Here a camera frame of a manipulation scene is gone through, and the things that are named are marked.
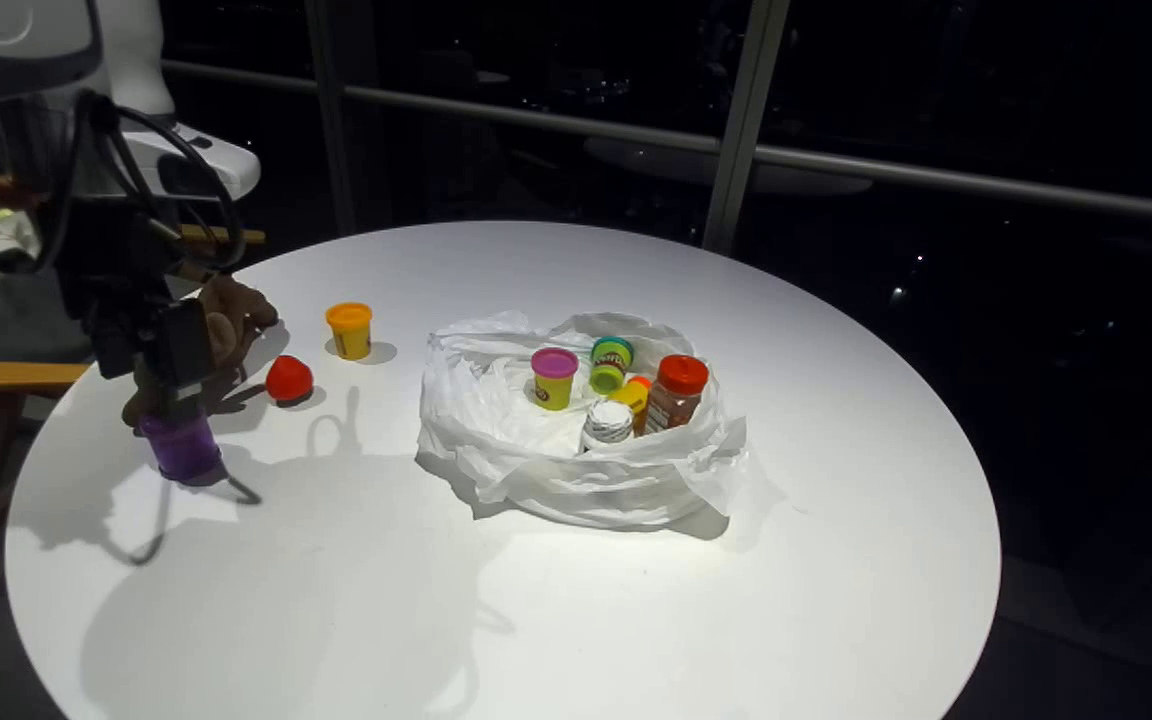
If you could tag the window frame railing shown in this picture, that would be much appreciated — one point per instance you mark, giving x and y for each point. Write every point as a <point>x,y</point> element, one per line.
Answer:
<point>710,90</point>

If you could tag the brown plush moose toy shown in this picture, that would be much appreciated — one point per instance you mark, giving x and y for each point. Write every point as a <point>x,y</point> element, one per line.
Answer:
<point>233,317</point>

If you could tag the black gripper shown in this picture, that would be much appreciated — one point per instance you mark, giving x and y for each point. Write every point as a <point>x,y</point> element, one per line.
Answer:
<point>115,282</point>

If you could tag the red round lid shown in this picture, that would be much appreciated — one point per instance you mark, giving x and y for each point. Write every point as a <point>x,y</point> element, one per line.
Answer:
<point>288,383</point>

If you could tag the teal lid green dough tub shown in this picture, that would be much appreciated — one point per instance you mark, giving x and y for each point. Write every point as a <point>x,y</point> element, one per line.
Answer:
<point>608,361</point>

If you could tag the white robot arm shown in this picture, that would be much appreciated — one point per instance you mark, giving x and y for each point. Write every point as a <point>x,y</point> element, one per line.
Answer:
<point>65,120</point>

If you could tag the red lid spice bottle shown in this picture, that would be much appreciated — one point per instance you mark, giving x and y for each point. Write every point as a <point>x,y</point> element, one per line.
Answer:
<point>677,389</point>

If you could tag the white plastic bag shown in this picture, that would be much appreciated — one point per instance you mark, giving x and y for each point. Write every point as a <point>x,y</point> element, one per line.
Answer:
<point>502,450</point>

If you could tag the pink lid dough tub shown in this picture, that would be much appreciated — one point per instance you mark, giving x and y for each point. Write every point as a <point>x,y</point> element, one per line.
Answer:
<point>553,372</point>

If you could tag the orange lid yellow dough tub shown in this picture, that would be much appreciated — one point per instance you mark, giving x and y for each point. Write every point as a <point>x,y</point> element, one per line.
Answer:
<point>350,329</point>

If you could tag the purple dough tub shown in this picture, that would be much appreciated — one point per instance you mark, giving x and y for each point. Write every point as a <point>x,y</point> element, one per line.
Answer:
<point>187,450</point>

